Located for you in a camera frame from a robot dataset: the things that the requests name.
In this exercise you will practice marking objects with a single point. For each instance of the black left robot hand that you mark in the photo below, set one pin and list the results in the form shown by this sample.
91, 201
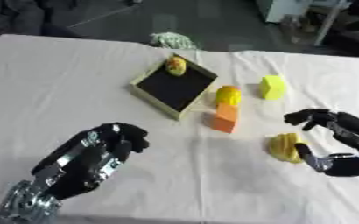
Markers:
88, 159

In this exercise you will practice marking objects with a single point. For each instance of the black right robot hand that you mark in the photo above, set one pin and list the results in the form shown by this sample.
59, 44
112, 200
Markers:
347, 131

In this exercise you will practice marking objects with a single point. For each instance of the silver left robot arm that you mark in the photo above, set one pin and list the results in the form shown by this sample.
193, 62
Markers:
25, 204

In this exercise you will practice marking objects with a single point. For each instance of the tan cardboard box black inside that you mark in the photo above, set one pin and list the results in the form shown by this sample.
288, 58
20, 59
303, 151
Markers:
173, 85

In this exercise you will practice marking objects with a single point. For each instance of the yellow toy banana bunch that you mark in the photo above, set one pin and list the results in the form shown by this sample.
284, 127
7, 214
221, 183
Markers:
284, 147

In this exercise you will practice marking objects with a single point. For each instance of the yellow green block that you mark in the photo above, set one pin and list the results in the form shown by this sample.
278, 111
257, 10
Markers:
272, 87

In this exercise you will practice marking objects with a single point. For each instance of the white table leg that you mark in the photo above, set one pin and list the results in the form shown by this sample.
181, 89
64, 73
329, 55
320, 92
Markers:
326, 23

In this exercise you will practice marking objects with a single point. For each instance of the orange rectangular block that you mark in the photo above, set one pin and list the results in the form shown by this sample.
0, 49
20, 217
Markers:
225, 119

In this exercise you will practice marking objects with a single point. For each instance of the yellow red toy fruit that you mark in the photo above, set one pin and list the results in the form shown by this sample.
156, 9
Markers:
176, 66

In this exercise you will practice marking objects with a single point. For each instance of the white cabinet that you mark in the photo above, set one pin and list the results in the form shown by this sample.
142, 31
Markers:
282, 9

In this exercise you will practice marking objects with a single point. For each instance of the green white patterned bag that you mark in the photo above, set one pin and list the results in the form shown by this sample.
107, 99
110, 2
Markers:
172, 40

